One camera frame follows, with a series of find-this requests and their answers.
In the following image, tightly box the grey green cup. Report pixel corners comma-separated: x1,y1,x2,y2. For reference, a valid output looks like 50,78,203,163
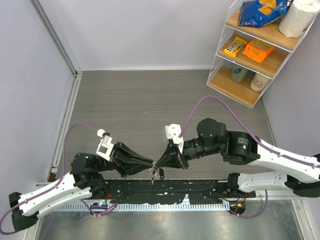
230,64,249,83

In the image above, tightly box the blue chips bag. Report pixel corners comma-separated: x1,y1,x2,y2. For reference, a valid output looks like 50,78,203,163
238,0,291,28

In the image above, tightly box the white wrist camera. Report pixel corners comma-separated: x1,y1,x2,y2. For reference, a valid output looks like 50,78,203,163
96,129,114,162
163,123,184,149

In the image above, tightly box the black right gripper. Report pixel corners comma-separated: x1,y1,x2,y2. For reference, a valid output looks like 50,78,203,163
156,137,223,170

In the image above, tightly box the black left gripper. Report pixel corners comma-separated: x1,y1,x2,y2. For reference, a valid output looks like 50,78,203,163
95,140,154,177

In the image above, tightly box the yellow candy bag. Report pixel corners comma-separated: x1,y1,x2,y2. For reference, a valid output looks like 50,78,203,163
223,37,248,58

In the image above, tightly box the white paper towel roll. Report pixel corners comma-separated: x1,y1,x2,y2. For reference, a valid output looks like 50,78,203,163
278,0,320,38

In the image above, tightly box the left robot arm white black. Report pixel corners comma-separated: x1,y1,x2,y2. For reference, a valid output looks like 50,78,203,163
9,142,153,232

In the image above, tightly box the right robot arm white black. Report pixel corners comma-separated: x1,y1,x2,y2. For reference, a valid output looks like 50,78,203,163
155,118,320,198

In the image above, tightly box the orange candy bag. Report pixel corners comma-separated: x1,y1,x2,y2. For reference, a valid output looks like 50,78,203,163
243,39,276,63

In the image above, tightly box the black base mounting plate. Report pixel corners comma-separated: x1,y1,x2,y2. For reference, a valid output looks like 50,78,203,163
100,179,256,205

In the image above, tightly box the white wire wooden shelf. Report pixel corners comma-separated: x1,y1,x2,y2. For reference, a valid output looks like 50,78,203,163
206,0,320,108

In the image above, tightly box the aluminium cable duct rail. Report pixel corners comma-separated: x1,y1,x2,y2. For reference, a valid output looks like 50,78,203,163
55,200,230,212

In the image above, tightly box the white printed cup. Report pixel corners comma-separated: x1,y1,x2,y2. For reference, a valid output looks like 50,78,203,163
250,73,270,92

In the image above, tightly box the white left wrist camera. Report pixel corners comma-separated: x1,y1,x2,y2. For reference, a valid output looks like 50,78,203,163
96,129,114,162

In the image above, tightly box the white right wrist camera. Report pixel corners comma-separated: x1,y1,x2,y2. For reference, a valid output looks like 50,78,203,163
163,123,184,149

